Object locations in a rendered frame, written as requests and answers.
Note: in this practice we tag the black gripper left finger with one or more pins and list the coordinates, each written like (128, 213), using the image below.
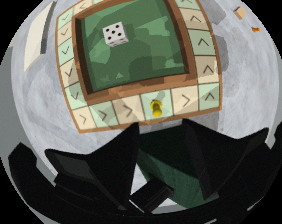
(111, 167)

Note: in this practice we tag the tan wooden bar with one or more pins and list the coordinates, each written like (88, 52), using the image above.
(240, 13)

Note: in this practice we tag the cream board square track with arrows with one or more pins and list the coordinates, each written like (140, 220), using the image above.
(151, 88)

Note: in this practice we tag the cream flat rectangular card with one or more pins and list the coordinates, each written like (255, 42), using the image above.
(37, 37)

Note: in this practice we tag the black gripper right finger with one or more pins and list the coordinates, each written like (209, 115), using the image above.
(216, 156)

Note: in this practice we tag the yellow pawn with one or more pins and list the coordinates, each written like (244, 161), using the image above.
(156, 108)

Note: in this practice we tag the white die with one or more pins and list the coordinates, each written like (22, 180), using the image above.
(115, 34)

